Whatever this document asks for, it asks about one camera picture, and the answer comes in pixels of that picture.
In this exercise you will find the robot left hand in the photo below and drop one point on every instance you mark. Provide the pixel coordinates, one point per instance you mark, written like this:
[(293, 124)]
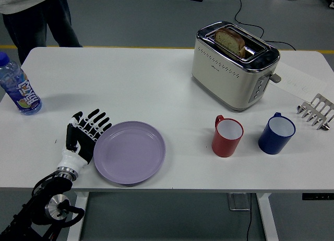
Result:
[(82, 142)]

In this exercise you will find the purple plate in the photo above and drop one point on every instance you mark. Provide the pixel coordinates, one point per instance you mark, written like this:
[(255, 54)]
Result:
[(129, 152)]

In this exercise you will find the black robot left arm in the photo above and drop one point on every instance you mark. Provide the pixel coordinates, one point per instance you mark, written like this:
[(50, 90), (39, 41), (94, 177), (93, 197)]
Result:
[(39, 204)]

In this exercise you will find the white table leg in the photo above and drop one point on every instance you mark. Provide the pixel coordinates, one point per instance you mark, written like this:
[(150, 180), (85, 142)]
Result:
[(267, 217), (83, 202)]

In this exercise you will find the clear bottle with blue cap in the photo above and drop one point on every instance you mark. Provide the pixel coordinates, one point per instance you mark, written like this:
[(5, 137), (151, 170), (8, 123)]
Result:
[(19, 87)]

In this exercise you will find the person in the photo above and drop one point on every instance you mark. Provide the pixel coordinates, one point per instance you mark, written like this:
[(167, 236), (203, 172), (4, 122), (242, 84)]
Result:
[(31, 24)]

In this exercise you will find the red mug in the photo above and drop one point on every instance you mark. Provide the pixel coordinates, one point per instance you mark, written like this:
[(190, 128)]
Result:
[(224, 145)]

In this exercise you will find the cream and chrome toaster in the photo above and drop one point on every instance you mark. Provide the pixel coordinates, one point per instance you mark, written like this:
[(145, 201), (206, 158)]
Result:
[(224, 79)]

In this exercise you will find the brown bread slice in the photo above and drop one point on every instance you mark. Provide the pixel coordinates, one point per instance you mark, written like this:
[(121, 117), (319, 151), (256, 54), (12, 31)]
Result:
[(229, 40)]

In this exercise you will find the blue mug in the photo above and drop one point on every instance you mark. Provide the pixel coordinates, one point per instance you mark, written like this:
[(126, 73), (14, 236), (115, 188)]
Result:
[(271, 144)]

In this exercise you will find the white paper sheet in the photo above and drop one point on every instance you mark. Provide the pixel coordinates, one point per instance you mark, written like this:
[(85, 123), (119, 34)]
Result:
[(300, 82)]

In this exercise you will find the metal toast rack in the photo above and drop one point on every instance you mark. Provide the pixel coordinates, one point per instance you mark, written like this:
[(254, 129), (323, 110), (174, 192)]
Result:
[(319, 110)]

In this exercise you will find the black table control panel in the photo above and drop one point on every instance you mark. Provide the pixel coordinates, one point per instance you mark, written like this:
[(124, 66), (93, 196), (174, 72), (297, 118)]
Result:
[(317, 196)]

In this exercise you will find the clear plastic bracket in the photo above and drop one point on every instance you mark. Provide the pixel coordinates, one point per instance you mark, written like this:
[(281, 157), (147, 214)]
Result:
[(238, 202)]

